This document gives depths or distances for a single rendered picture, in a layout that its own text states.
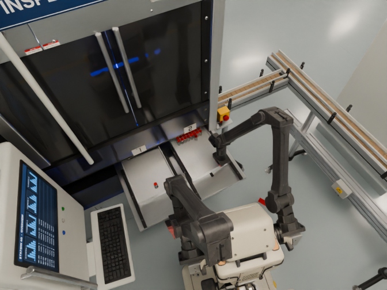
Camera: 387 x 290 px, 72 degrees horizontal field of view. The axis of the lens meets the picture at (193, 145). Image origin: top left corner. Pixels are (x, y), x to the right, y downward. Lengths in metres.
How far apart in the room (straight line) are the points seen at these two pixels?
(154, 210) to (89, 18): 1.04
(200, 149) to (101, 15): 1.03
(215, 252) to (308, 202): 1.97
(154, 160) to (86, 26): 0.96
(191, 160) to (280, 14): 3.37
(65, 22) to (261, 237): 0.99
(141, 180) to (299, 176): 1.64
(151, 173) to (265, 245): 0.87
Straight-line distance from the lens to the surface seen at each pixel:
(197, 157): 1.71
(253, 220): 1.04
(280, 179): 1.17
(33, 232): 1.19
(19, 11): 0.99
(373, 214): 2.24
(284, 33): 4.26
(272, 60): 2.29
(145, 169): 1.70
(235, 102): 1.93
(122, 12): 1.05
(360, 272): 2.70
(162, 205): 1.60
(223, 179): 1.64
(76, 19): 1.02
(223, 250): 0.82
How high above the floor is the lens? 2.37
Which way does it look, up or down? 58 degrees down
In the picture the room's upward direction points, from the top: 3 degrees counter-clockwise
